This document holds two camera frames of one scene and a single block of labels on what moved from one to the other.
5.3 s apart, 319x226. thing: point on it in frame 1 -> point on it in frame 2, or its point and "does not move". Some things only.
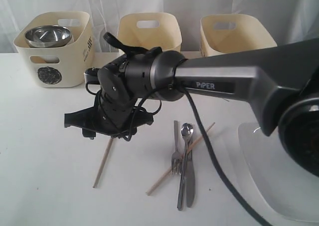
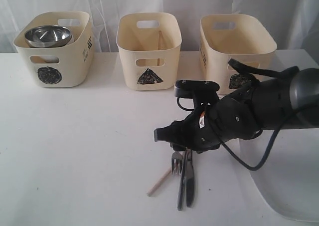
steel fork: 176,158 does not move
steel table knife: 190,179 does not move
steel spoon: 187,131 does not move
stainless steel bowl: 48,36 does not move
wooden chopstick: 103,163 -> 159,45
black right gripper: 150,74 -> 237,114
